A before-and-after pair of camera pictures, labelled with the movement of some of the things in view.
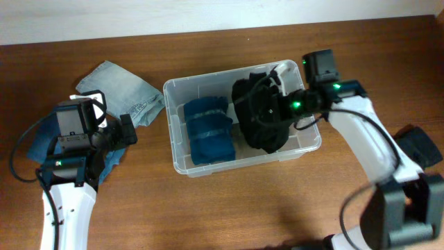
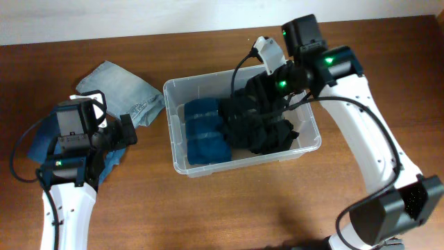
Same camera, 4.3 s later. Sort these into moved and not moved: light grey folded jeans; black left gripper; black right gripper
Moved: black right gripper
Not moved: light grey folded jeans; black left gripper
